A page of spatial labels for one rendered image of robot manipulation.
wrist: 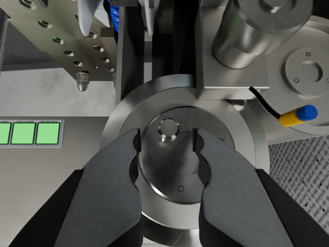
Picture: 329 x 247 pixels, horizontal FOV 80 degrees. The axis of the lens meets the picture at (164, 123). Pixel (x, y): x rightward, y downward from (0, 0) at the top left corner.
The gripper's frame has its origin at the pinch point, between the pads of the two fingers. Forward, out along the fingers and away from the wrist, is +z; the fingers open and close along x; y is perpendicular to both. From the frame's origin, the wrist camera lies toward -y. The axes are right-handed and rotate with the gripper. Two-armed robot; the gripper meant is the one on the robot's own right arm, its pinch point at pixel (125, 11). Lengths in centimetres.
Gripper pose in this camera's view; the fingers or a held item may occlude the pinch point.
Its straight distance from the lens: 26.1
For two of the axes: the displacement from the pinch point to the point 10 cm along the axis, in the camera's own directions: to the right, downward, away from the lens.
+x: 10.0, 0.0, 0.2
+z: -0.2, 1.9, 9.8
